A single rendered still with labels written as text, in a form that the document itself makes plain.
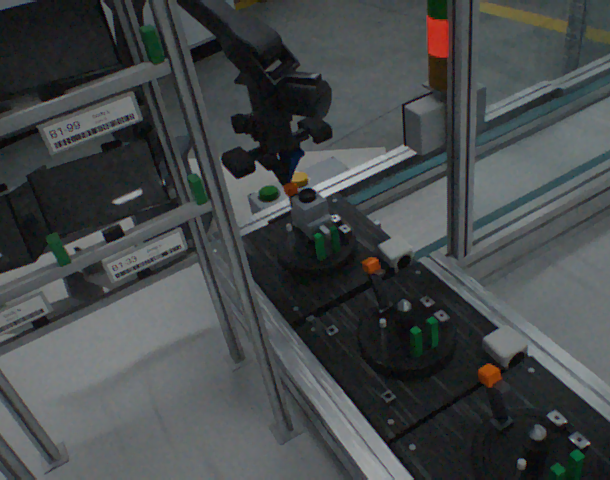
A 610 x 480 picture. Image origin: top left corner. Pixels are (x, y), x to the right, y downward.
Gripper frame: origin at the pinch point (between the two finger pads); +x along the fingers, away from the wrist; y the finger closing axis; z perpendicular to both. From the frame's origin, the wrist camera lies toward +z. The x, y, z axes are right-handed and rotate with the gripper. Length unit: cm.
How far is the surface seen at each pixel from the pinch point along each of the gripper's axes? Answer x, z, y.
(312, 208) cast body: 1.1, -11.2, 0.8
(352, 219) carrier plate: 12.3, -5.5, -9.4
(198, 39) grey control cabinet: 94, 305, -85
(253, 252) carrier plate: 12.3, -1.8, 9.3
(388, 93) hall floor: 109, 180, -144
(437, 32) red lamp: -25.2, -21.3, -16.7
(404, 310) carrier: 5.1, -34.9, 0.5
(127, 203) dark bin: -22.5, -25.5, 28.8
